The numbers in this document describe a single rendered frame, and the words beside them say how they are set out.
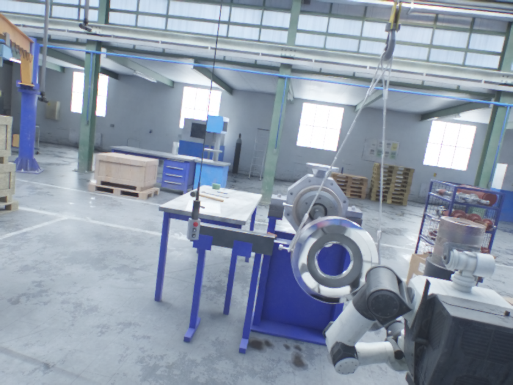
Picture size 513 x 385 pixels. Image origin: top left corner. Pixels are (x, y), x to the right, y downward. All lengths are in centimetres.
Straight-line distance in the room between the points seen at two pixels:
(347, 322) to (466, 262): 38
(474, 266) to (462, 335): 23
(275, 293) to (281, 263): 28
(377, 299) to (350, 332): 17
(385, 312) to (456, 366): 20
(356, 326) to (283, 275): 196
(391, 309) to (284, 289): 211
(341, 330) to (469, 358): 35
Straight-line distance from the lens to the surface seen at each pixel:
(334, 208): 265
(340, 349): 121
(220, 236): 262
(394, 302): 106
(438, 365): 107
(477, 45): 1035
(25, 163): 969
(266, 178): 862
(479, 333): 104
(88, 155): 1046
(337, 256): 304
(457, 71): 940
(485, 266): 118
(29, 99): 959
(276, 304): 319
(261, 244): 259
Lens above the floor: 156
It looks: 9 degrees down
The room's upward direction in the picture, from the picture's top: 8 degrees clockwise
